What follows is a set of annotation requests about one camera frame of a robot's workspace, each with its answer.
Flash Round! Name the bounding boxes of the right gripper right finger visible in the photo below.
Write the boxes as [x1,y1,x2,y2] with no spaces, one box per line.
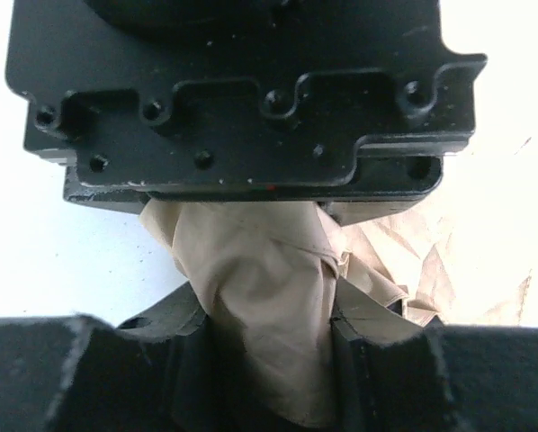
[331,280,538,431]

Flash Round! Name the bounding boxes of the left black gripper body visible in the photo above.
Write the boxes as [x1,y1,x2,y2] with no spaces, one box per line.
[5,1,488,212]

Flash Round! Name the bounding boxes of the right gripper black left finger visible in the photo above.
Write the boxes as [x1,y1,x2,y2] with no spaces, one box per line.
[0,283,211,432]

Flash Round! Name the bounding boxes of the beige folding umbrella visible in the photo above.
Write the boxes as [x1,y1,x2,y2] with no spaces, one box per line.
[138,197,534,428]

